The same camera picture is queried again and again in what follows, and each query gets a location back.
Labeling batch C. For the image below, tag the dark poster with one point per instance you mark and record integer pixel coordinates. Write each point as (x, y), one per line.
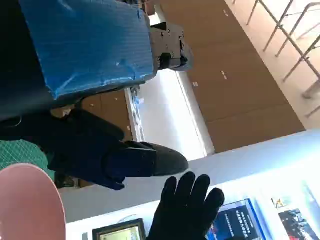
(295, 225)

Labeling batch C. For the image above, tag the black framed picture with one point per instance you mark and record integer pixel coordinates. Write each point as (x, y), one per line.
(120, 231)

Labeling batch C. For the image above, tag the pink bowl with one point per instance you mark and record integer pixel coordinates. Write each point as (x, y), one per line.
(25, 200)

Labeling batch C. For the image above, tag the green cutting mat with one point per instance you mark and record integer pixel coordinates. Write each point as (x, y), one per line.
(15, 155)

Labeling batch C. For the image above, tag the blue poster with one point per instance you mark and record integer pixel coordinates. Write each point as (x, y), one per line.
(237, 222)

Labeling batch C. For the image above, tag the white metal frame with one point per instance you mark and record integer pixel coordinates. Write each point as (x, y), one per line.
(295, 42)

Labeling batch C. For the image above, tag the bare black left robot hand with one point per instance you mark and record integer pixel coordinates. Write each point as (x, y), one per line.
(87, 45)

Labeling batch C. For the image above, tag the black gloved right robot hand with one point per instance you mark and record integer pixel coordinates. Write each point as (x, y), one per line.
(182, 212)

